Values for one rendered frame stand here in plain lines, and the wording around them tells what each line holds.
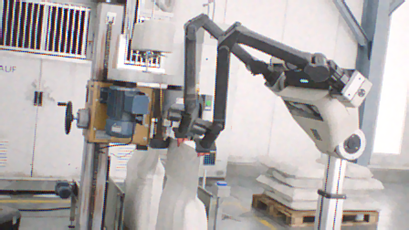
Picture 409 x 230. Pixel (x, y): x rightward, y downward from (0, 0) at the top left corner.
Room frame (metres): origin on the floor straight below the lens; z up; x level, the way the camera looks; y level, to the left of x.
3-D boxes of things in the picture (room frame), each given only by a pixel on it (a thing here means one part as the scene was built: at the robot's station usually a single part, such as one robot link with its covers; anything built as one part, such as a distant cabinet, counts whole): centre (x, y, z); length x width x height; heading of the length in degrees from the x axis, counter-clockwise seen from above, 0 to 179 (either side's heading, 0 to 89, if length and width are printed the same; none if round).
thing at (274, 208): (5.62, -1.34, 0.07); 1.20 x 0.82 x 0.14; 115
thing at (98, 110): (2.70, 0.50, 1.18); 0.34 x 0.25 x 0.31; 113
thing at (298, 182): (5.48, -1.04, 0.44); 0.66 x 0.42 x 0.14; 17
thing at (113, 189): (3.17, 0.62, 0.54); 1.05 x 0.02 x 0.41; 23
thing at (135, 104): (2.40, 0.35, 1.25); 0.10 x 0.08 x 0.12; 138
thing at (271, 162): (5.67, -0.99, 0.56); 0.66 x 0.43 x 0.15; 111
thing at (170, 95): (2.86, 0.20, 1.21); 0.30 x 0.25 x 0.30; 23
